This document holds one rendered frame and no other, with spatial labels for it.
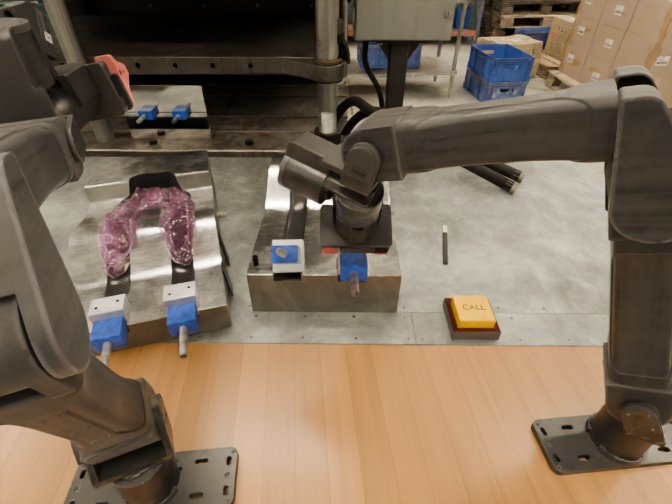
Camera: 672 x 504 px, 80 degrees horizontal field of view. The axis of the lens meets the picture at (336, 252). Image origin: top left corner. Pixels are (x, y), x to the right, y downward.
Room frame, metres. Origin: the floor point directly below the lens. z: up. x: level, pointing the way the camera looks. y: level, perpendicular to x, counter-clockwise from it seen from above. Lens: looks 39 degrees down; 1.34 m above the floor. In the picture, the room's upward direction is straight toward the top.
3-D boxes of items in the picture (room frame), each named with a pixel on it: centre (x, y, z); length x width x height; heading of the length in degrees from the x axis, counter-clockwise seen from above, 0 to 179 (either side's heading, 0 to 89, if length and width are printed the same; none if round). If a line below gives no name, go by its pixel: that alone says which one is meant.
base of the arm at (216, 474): (0.21, 0.22, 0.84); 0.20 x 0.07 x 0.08; 95
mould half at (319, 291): (0.74, 0.02, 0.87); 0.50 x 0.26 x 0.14; 179
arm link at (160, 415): (0.21, 0.23, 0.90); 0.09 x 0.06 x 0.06; 114
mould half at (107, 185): (0.66, 0.38, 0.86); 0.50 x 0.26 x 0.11; 17
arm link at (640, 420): (0.26, -0.36, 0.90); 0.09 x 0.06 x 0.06; 155
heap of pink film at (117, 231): (0.66, 0.37, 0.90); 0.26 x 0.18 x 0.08; 17
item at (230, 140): (1.63, 0.60, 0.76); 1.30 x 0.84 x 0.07; 89
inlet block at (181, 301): (0.42, 0.24, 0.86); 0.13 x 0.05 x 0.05; 17
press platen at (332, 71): (1.64, 0.59, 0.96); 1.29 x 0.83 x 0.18; 89
